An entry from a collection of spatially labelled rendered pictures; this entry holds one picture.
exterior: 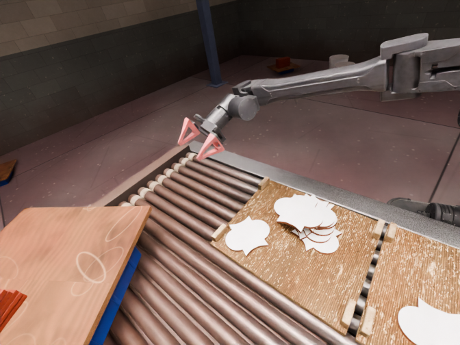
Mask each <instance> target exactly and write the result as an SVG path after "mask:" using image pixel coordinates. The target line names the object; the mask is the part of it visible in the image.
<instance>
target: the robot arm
mask: <svg viewBox="0 0 460 345"><path fill-rule="evenodd" d="M428 36H429V34H428V33H422V34H414V35H411V36H406V37H403V38H397V39H394V40H389V41H385V42H383V43H382V44H381V55H380V56H378V57H375V58H373V59H371V60H367V61H365V62H360V63H357V64H351V65H348V66H341V67H337V68H331V69H327V70H323V71H317V72H313V73H307V74H302V75H296V76H292V77H286V78H282V79H268V78H267V79H256V80H252V81H251V80H246V81H243V82H242V83H240V84H238V85H236V86H234V87H232V90H233V93H234V95H232V94H230V93H228V94H227V95H226V96H225V97H224V98H223V99H222V101H221V102H220V103H219V104H218V105H217V106H216V107H215V108H214V109H213V110H212V111H211V112H210V113H209V114H208V115H207V116H206V117H205V118H203V117H202V116H200V115H198V114H195V115H194V116H193V117H194V119H195V120H196V121H199V122H200V123H201V125H200V126H199V127H198V126H197V125H196V124H195V122H193V121H192V120H189V119H188V118H185V119H184V123H183V128H182V131H181V135H180V138H179V141H178V144H179V145H180V146H181V145H183V144H185V143H186V142H188V141H190V140H191V139H193V138H194V137H196V136H197V135H199V134H200V133H202V134H203V135H205V136H207V139H206V141H205V143H204V145H203V147H202V148H201V150H200V152H199V154H198V155H197V157H196V158H197V160H198V161H201V160H202V159H205V158H206V157H209V156H210V155H214V154H217V153H219V152H222V151H224V147H223V142H224V141H225V140H226V138H225V137H224V135H223V134H222V132H221V130H222V129H223V127H224V126H225V125H226V124H227V123H228V122H229V121H230V120H231V119H232V118H233V117H234V118H238V119H241V120H251V119H253V118H254V117H255V115H256V113H257V111H259V110H260V106H265V105H267V104H270V103H273V102H276V101H284V100H290V99H299V98H305V97H315V96H321V95H327V94H337V93H343V92H353V91H377V92H380V101H381V102H384V101H397V100H405V99H414V98H418V97H419V96H420V95H422V92H443V91H454V90H460V38H453V39H445V40H432V41H428ZM393 56H394V67H393V83H389V59H392V58H393ZM433 66H437V68H432V67H433ZM188 127H189V128H191V130H192V133H191V134H190V135H189V136H188V137H187V138H185V139H184V140H183V137H184V136H185V134H186V131H187V129H188ZM211 144H213V145H214V146H215V148H214V149H212V150H211V151H209V152H207V153H206V154H204V152H205V151H206V150H207V149H208V147H209V146H210V145H211Z"/></svg>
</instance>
